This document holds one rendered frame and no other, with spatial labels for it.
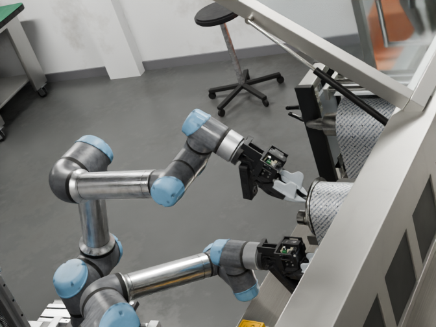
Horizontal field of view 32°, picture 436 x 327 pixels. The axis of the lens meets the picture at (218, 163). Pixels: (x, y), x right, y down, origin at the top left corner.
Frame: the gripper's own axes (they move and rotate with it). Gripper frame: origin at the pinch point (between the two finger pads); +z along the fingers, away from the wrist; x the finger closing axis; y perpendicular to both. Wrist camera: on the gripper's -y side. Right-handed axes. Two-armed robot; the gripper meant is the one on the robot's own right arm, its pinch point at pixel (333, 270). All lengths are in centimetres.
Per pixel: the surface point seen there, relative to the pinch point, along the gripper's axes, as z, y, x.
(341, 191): 5.6, 22.0, 4.7
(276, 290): -25.9, -19.1, 8.3
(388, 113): 12.1, 30.4, 26.7
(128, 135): -269, -109, 222
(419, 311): 40, 35, -42
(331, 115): -5.6, 27.4, 30.4
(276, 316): -21.6, -19.1, -1.6
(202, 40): -258, -90, 328
